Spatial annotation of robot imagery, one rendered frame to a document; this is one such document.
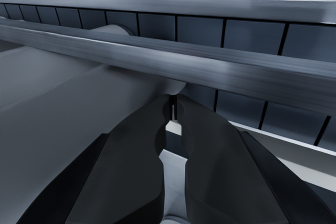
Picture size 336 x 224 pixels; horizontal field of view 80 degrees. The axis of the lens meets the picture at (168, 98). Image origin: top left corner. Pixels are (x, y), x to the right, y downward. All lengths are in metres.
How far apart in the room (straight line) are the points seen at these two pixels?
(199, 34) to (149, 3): 0.05
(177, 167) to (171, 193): 0.06
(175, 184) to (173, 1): 0.22
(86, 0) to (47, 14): 0.07
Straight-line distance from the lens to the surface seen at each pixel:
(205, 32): 0.16
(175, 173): 0.27
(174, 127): 0.17
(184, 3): 0.17
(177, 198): 0.31
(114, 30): 0.19
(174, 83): 0.15
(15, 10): 0.36
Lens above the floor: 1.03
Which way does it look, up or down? 47 degrees down
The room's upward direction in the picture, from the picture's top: 132 degrees counter-clockwise
